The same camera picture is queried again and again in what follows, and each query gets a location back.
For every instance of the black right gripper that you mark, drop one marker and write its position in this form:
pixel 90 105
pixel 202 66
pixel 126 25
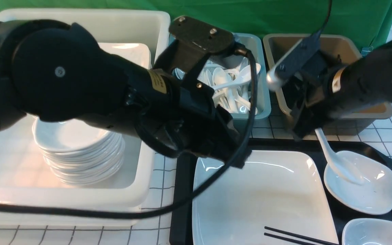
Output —
pixel 321 97

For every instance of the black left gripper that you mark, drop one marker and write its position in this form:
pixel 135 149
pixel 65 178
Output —
pixel 185 119

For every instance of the white ceramic soup spoon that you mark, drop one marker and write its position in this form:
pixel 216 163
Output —
pixel 339 165

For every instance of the white square rice plate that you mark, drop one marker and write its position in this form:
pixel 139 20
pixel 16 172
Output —
pixel 278 189

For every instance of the white small bowl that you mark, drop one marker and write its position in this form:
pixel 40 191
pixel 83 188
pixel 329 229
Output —
pixel 367 231
pixel 373 197

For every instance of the black chopstick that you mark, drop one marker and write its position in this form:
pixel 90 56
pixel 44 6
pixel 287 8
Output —
pixel 299 237
pixel 288 239

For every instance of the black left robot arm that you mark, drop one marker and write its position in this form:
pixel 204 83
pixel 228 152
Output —
pixel 57 72

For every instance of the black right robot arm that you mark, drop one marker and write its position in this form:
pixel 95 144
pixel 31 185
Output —
pixel 366 82

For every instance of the brown plastic chopstick bin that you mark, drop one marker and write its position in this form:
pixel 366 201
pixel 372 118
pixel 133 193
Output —
pixel 276 45

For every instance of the pile of white spoons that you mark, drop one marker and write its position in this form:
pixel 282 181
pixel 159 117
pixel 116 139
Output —
pixel 231 86

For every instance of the blue plastic spoon bin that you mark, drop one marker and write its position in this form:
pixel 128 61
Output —
pixel 263 105

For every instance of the stack of white square plates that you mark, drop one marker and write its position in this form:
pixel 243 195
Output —
pixel 137 53

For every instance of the black serving tray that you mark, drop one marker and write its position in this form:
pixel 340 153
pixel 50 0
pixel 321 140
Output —
pixel 181 232

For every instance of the green backdrop cloth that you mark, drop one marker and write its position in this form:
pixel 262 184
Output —
pixel 366 22

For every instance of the stack of white small bowls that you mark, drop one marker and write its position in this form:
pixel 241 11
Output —
pixel 78 154

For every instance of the large white plastic bin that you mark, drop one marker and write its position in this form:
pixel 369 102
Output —
pixel 25 177

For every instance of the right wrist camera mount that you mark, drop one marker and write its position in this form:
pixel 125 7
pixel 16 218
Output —
pixel 293 61

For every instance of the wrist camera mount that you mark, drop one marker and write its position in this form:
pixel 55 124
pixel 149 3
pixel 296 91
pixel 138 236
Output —
pixel 196 42
pixel 293 61

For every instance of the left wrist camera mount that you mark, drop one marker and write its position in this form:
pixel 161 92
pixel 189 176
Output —
pixel 196 42

